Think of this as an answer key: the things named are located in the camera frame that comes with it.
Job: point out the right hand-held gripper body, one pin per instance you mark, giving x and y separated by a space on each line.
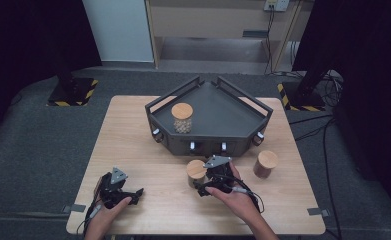
221 175

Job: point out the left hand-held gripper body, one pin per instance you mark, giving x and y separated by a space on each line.
111 193

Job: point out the jar of olive contents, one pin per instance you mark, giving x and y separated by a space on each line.
194 169

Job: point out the black corner rack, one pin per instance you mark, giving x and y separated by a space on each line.
223 113

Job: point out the jar of pale beans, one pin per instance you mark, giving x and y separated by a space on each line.
182 111

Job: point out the person's left hand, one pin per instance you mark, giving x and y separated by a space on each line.
103 216

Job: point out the person's right hand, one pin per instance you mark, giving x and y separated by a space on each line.
239 203

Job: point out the jar of reddish-brown contents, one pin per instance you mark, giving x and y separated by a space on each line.
267 159

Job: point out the black stand with striped base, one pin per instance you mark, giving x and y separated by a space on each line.
304 100
71 91

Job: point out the grey strip on shelf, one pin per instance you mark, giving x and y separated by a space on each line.
254 34

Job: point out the white panel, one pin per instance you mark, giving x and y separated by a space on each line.
118 30

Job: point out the dark curtain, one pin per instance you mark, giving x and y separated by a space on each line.
376 83
23 50

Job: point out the grey table bracket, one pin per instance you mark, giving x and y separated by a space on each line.
318 211
74 208

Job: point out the white wall socket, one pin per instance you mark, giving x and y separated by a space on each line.
276 4

